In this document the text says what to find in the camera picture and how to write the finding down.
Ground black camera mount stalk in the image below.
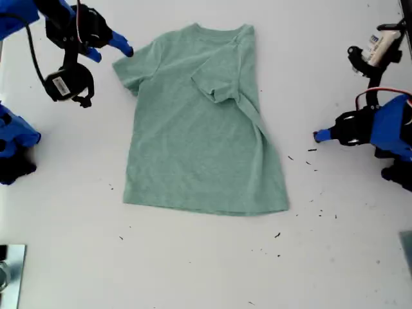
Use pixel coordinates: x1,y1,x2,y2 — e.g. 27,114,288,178
62,41,96,109
346,19,404,109

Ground red white servo wire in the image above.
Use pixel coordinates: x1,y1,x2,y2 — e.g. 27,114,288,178
74,0,85,45
355,88,412,112

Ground green t-shirt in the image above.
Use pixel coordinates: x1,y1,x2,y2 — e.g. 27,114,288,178
111,22,290,217

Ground white camera box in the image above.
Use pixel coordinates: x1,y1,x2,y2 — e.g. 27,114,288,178
362,21,404,68

